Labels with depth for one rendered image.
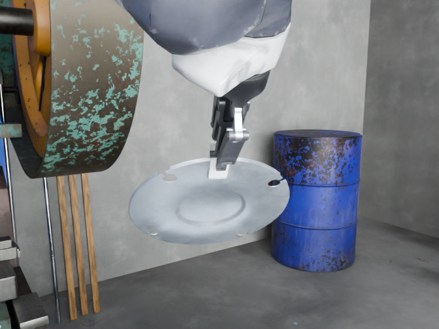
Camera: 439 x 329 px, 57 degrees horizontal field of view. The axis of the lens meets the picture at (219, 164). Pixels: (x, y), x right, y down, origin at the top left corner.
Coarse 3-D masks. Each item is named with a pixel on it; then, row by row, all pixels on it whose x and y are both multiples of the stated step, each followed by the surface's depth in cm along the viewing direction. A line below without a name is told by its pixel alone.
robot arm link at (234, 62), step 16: (224, 48) 40; (240, 48) 40; (256, 48) 40; (272, 48) 41; (176, 64) 40; (192, 64) 39; (208, 64) 39; (224, 64) 39; (240, 64) 39; (256, 64) 41; (272, 64) 43; (192, 80) 40; (208, 80) 39; (224, 80) 39; (240, 80) 41
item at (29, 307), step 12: (0, 168) 138; (0, 180) 134; (0, 192) 131; (0, 204) 131; (0, 216) 130; (0, 228) 130; (12, 228) 132; (12, 240) 131; (12, 264) 130; (24, 276) 118; (24, 288) 111; (12, 300) 100; (24, 300) 100; (36, 300) 100; (12, 312) 107; (24, 312) 95; (36, 312) 95; (12, 324) 110; (24, 324) 91; (36, 324) 92
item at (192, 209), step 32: (192, 160) 62; (160, 192) 67; (192, 192) 68; (224, 192) 70; (256, 192) 70; (288, 192) 72; (160, 224) 75; (192, 224) 77; (224, 224) 79; (256, 224) 80
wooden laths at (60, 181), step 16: (64, 192) 203; (48, 208) 200; (64, 208) 204; (48, 224) 200; (64, 224) 204; (64, 240) 204; (80, 240) 210; (64, 256) 205; (80, 256) 210; (80, 272) 210; (96, 272) 213; (80, 288) 210; (96, 288) 214; (80, 304) 211; (96, 304) 214
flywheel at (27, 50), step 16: (16, 0) 128; (32, 0) 103; (48, 0) 102; (48, 16) 101; (48, 32) 102; (16, 48) 132; (32, 48) 109; (48, 48) 105; (16, 64) 133; (32, 64) 129; (48, 64) 110; (32, 80) 131; (48, 80) 112; (32, 96) 129; (48, 96) 114; (32, 112) 125; (48, 112) 116; (32, 128) 121
